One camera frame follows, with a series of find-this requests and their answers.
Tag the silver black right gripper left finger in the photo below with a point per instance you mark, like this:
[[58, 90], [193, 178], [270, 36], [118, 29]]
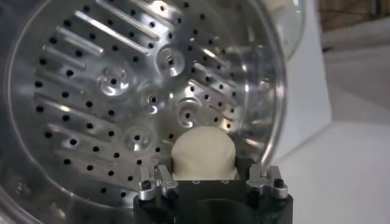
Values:
[[164, 179]]

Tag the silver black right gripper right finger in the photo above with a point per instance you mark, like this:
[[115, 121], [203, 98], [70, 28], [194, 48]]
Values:
[[259, 181]]

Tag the stainless steel steamer basket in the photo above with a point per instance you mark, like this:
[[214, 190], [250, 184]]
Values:
[[91, 91]]

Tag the white steamed baozi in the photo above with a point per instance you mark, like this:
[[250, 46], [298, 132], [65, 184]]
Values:
[[204, 152]]

